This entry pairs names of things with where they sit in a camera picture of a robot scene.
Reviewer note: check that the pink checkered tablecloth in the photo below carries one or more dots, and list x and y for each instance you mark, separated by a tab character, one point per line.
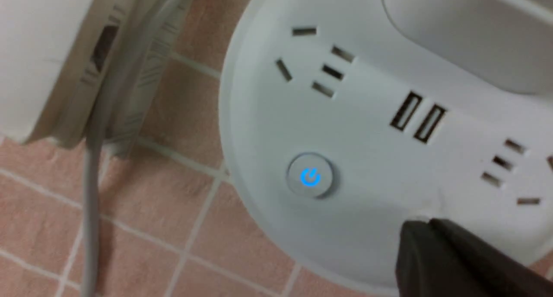
164	221

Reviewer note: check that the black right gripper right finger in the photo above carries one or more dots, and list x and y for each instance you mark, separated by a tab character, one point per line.
500	275

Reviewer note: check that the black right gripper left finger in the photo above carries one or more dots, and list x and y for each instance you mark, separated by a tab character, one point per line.
427	266

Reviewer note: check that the white desk lamp with sockets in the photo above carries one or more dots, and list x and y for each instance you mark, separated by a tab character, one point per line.
341	119

